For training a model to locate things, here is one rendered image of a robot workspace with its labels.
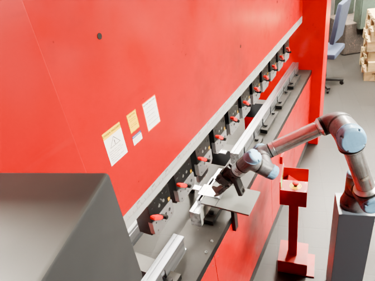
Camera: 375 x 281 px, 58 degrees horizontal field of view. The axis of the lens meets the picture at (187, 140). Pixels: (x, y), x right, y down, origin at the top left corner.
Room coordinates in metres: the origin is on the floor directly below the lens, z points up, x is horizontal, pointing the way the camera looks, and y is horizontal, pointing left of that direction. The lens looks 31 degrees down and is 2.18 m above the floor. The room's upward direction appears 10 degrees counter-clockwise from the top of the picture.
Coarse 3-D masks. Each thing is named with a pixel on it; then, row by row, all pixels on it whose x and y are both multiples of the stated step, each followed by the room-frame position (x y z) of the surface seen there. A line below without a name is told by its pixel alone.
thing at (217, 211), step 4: (212, 208) 1.37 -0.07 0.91; (216, 208) 1.37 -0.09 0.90; (208, 212) 1.34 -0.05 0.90; (216, 212) 1.33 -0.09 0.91; (220, 212) 1.35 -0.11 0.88; (208, 216) 1.31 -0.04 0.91; (212, 216) 1.31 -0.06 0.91; (216, 216) 1.31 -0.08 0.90; (204, 220) 1.30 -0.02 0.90; (208, 220) 1.29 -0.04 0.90; (212, 220) 1.28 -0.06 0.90; (212, 224) 1.27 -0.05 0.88
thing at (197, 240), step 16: (304, 80) 2.90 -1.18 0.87; (288, 112) 2.35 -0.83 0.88; (272, 128) 2.14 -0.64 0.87; (256, 176) 1.66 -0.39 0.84; (208, 224) 1.29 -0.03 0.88; (224, 224) 1.27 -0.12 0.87; (192, 240) 1.20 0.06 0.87; (208, 240) 1.18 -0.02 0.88; (192, 256) 1.10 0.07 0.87; (208, 256) 1.08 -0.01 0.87; (176, 272) 1.02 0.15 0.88; (192, 272) 1.01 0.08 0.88
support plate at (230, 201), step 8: (216, 184) 1.45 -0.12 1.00; (224, 192) 1.37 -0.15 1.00; (232, 192) 1.36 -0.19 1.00; (248, 192) 1.34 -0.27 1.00; (256, 192) 1.33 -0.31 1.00; (208, 200) 1.33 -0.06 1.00; (216, 200) 1.32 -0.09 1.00; (224, 200) 1.31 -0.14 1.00; (232, 200) 1.30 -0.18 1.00; (240, 200) 1.29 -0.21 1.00; (248, 200) 1.28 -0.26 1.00; (256, 200) 1.28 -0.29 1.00; (224, 208) 1.25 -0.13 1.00; (232, 208) 1.24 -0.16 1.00; (240, 208) 1.24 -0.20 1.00; (248, 208) 1.23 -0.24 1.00
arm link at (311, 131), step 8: (336, 112) 1.34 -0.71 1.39; (320, 120) 1.35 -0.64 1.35; (328, 120) 1.33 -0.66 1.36; (304, 128) 1.37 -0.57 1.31; (312, 128) 1.35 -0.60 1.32; (320, 128) 1.33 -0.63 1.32; (288, 136) 1.38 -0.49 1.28; (296, 136) 1.36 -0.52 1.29; (304, 136) 1.34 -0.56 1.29; (312, 136) 1.34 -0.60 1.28; (256, 144) 1.44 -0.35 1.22; (264, 144) 1.43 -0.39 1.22; (272, 144) 1.38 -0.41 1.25; (280, 144) 1.36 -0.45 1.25; (288, 144) 1.35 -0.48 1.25; (296, 144) 1.34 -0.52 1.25; (264, 152) 1.36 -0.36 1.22; (272, 152) 1.36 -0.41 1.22; (280, 152) 1.35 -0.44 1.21
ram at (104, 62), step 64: (64, 0) 0.90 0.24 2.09; (128, 0) 1.10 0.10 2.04; (192, 0) 1.44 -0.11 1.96; (256, 0) 2.10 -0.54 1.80; (64, 64) 0.85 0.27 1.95; (128, 64) 1.04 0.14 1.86; (192, 64) 1.38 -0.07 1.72; (256, 64) 2.06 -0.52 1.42; (128, 128) 0.98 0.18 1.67; (192, 128) 1.31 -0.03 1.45; (128, 192) 0.91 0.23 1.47
